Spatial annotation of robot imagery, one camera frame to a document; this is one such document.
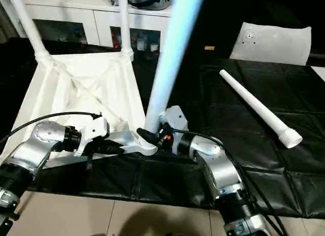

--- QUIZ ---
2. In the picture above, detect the white cabinet with glass doors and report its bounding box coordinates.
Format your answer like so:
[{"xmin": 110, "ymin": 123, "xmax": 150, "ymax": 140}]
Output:
[{"xmin": 14, "ymin": 0, "xmax": 174, "ymax": 56}]

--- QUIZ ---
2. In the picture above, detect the black work mat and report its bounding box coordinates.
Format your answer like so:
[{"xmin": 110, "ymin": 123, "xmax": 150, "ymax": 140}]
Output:
[{"xmin": 0, "ymin": 37, "xmax": 325, "ymax": 219}]

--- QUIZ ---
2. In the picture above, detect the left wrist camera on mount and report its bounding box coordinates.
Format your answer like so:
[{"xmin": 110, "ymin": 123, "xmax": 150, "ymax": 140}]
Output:
[{"xmin": 73, "ymin": 117, "xmax": 110, "ymax": 158}]

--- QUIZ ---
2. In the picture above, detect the black cabinet with gold label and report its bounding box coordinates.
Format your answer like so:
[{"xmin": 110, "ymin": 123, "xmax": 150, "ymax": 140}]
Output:
[{"xmin": 172, "ymin": 0, "xmax": 246, "ymax": 59}]

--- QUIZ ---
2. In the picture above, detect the grey rounded container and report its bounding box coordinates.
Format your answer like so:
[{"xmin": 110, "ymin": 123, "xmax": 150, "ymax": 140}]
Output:
[{"xmin": 126, "ymin": 0, "xmax": 171, "ymax": 11}]

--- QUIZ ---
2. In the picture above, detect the white plastic table top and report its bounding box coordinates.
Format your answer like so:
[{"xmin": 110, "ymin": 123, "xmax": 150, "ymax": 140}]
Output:
[{"xmin": 0, "ymin": 50, "xmax": 158, "ymax": 171}]

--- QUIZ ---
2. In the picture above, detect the grey curtain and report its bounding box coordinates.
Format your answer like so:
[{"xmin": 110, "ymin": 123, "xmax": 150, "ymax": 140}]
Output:
[{"xmin": 0, "ymin": 4, "xmax": 19, "ymax": 39}]

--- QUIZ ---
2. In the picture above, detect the white flat board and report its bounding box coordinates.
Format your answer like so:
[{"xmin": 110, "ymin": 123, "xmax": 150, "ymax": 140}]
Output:
[{"xmin": 310, "ymin": 65, "xmax": 325, "ymax": 82}]

